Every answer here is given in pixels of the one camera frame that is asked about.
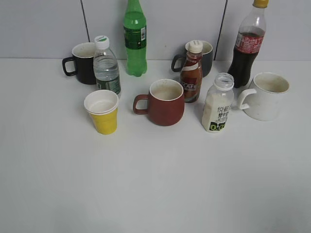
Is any yellow paper cup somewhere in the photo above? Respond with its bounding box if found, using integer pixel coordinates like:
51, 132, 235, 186
84, 90, 120, 135

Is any milk bottle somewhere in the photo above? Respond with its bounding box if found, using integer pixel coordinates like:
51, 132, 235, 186
201, 72, 234, 133

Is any red ceramic mug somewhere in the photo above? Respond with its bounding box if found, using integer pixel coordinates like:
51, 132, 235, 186
133, 79, 185, 126

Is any brown coffee drink bottle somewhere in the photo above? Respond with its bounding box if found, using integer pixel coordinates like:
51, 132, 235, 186
180, 40, 203, 103

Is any clear water bottle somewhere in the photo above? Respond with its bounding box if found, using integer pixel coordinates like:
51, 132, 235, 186
93, 35, 121, 97

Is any dark grey mug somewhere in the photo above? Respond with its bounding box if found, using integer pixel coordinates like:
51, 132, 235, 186
171, 40, 213, 78

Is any black mug white inside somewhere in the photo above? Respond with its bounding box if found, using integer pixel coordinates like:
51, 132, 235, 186
62, 42, 96, 85

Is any green soda bottle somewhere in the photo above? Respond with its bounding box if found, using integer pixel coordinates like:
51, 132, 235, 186
123, 0, 147, 77

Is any white ceramic mug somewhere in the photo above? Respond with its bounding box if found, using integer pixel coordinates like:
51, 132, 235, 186
237, 72, 290, 121

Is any cola bottle yellow cap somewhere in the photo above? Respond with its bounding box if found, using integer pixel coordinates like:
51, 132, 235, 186
228, 0, 269, 88

